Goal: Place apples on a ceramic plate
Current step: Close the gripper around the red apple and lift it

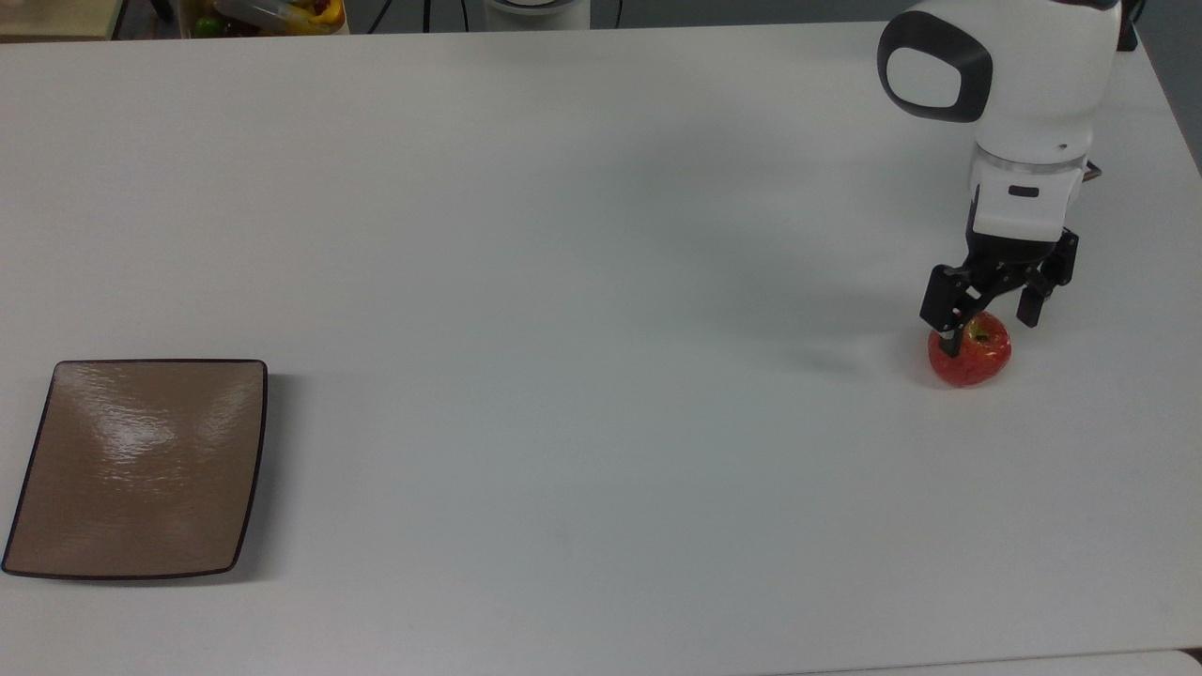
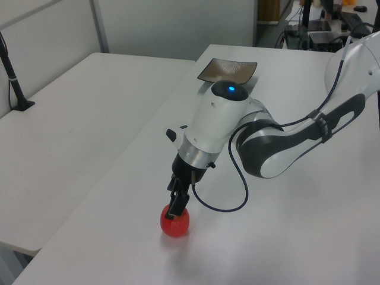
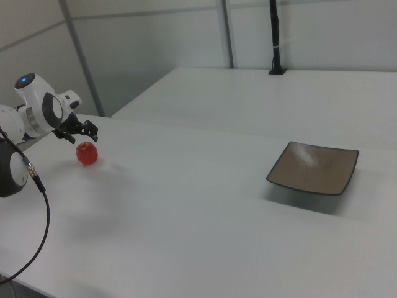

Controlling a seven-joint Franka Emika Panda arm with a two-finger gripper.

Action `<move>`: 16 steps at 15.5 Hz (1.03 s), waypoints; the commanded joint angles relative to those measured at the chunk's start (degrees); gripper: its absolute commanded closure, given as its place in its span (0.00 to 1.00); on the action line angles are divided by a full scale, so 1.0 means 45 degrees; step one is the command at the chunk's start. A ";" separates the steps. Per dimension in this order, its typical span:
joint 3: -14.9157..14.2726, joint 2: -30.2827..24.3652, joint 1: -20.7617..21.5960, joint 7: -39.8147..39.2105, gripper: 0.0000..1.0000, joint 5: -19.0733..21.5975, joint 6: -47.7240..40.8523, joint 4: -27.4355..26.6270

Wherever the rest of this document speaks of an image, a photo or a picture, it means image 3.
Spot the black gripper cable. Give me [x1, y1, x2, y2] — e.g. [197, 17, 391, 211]
[0, 125, 51, 285]

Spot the square brown ceramic plate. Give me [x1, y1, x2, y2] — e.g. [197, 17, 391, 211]
[265, 141, 360, 196]

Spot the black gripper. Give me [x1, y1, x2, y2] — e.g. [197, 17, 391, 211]
[51, 112, 100, 145]

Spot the black camera pole with clamp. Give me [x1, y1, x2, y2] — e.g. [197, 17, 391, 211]
[268, 0, 288, 76]

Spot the grey partition post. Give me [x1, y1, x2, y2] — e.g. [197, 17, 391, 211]
[58, 0, 105, 118]
[220, 0, 236, 69]

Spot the red apple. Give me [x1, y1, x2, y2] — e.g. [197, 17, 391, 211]
[75, 141, 99, 166]

